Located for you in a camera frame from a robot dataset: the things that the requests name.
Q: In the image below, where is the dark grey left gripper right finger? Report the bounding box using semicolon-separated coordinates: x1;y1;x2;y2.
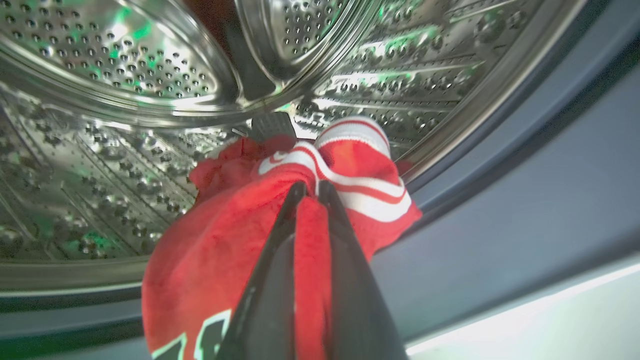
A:
318;180;408;360

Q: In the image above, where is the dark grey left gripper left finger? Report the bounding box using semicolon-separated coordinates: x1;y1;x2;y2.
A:
216;181;307;360

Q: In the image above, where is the red jersey with white stripes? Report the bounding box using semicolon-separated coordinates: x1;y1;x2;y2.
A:
141;116;423;360

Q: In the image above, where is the stainless steel washing machine drum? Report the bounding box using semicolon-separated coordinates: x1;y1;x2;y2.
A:
0;0;588;298

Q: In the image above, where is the grey rubber door gasket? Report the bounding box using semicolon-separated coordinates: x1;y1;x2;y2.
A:
0;0;640;360

